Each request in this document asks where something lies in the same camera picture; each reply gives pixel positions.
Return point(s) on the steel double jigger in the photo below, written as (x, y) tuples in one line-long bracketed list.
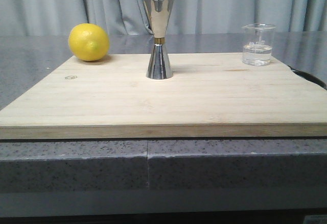
[(158, 13)]

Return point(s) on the clear glass beaker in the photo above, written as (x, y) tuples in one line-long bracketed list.
[(258, 44)]

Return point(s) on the light wooden cutting board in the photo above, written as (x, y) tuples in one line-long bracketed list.
[(209, 95)]

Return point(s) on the yellow lemon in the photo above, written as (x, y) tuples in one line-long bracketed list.
[(88, 42)]

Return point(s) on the grey curtain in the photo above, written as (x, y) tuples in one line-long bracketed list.
[(128, 17)]

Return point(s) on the white label sticker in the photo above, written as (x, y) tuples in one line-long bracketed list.
[(315, 219)]

